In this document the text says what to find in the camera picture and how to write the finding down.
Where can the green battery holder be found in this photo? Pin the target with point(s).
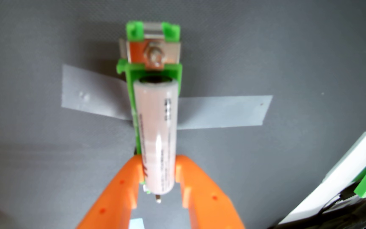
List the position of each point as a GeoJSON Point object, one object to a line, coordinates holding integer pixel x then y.
{"type": "Point", "coordinates": [132, 73]}

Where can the white cylindrical battery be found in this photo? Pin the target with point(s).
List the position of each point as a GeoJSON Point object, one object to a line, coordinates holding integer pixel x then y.
{"type": "Point", "coordinates": [156, 133]}

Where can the grey tape strip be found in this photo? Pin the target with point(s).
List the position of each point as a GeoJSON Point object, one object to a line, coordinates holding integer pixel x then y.
{"type": "Point", "coordinates": [221, 111]}

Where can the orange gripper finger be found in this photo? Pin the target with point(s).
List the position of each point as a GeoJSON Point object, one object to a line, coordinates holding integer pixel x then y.
{"type": "Point", "coordinates": [208, 200]}
{"type": "Point", "coordinates": [116, 197]}

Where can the light blue tape patch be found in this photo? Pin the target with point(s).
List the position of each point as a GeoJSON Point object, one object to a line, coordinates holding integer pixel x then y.
{"type": "Point", "coordinates": [137, 224]}

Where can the grey fabric mat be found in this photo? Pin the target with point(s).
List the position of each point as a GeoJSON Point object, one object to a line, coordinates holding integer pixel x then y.
{"type": "Point", "coordinates": [43, 159]}

